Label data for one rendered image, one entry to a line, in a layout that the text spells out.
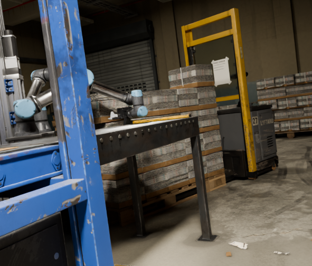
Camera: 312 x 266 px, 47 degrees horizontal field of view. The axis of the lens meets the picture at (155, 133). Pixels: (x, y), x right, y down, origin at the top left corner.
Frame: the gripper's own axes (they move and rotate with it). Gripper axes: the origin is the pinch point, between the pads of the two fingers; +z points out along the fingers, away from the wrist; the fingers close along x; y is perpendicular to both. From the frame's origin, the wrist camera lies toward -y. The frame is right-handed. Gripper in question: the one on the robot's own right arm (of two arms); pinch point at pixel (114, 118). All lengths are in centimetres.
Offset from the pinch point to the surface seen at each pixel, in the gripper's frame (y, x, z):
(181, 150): -37, -79, 11
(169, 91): 18, -74, 11
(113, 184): -52, 1, 13
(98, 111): 7.3, 7.1, 9.4
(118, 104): 10.6, -11.4, 8.2
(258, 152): -59, -190, -1
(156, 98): 13, -55, 10
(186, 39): 82, -167, 65
